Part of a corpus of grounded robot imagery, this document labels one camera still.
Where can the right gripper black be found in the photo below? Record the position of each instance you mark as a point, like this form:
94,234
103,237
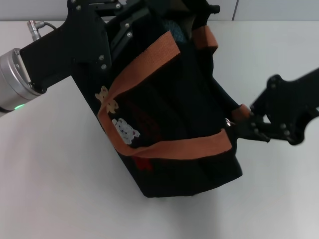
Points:
294,104

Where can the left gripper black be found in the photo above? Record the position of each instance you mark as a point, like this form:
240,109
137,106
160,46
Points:
74,44

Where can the black fabric food bag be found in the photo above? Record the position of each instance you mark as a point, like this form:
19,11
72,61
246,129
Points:
174,99

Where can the silver metal snap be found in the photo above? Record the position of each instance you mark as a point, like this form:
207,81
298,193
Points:
228,123

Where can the blue fuzzy cloth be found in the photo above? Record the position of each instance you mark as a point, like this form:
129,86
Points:
175,31

